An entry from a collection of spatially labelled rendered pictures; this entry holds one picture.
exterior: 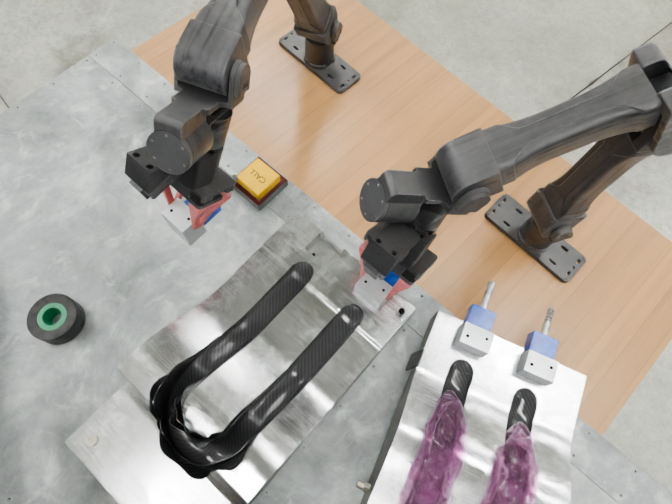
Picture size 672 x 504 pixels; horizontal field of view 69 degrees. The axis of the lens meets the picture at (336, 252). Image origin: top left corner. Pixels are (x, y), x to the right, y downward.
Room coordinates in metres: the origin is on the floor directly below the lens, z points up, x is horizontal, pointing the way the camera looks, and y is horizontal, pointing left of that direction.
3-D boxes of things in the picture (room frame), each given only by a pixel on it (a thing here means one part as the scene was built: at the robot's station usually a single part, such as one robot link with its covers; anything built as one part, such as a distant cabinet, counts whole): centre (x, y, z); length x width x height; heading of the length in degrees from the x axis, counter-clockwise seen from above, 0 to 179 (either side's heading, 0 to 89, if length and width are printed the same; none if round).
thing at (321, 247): (0.32, 0.02, 0.87); 0.05 x 0.05 x 0.04; 56
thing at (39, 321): (0.16, 0.45, 0.82); 0.08 x 0.08 x 0.04
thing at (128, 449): (0.11, 0.11, 0.87); 0.50 x 0.26 x 0.14; 146
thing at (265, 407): (0.12, 0.09, 0.92); 0.35 x 0.16 x 0.09; 146
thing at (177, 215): (0.35, 0.22, 0.94); 0.13 x 0.05 x 0.05; 146
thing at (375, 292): (0.30, -0.09, 0.89); 0.13 x 0.05 x 0.05; 146
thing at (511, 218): (0.45, -0.38, 0.84); 0.20 x 0.07 x 0.08; 52
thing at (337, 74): (0.81, 0.10, 0.84); 0.20 x 0.07 x 0.08; 52
